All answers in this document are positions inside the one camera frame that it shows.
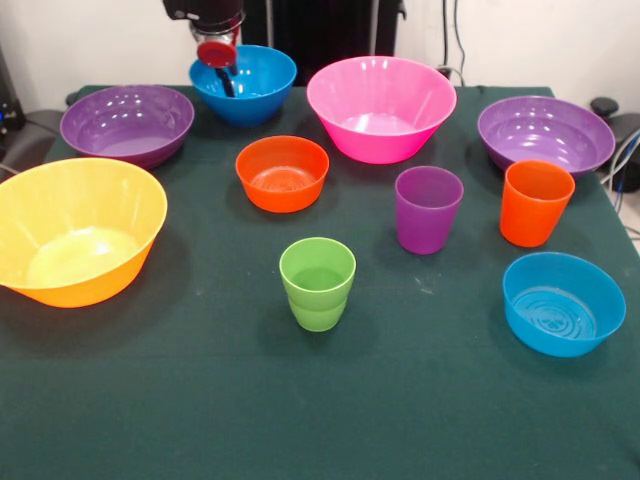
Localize blue cable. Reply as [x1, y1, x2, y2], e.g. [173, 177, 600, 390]
[612, 127, 640, 195]

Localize white cable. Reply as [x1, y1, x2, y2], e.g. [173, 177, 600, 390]
[599, 129, 640, 187]

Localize green plastic cup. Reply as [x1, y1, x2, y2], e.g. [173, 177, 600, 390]
[278, 236, 357, 333]

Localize black wall cable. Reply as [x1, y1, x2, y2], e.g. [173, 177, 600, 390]
[441, 0, 450, 69]

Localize purple plastic cup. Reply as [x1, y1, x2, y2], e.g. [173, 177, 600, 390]
[394, 165, 465, 256]

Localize black device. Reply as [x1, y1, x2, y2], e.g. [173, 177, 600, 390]
[0, 44, 26, 135]

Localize orange plastic cup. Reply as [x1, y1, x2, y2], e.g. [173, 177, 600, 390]
[499, 159, 577, 249]

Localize dark green table cloth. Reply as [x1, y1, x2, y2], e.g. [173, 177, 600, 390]
[0, 84, 640, 480]

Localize purple plastic bowl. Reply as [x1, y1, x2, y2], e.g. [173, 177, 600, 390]
[59, 84, 196, 170]
[476, 95, 617, 181]

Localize deep blue plastic bowl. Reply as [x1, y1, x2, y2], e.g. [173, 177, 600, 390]
[188, 44, 298, 127]

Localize orange plastic bowl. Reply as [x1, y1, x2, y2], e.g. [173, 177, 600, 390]
[234, 135, 331, 214]

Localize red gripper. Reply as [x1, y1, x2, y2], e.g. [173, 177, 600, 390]
[196, 41, 240, 99]

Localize yellow plastic bowl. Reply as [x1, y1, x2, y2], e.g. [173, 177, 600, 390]
[0, 157, 169, 309]

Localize pink plastic bowl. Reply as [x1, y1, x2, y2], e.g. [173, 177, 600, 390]
[306, 55, 458, 165]

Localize low blue plastic bowl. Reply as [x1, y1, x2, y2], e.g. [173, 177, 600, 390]
[502, 251, 627, 358]

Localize black round knob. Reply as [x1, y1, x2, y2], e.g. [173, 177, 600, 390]
[589, 97, 621, 120]

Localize grey wall cable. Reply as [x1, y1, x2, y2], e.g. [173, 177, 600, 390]
[452, 0, 467, 79]

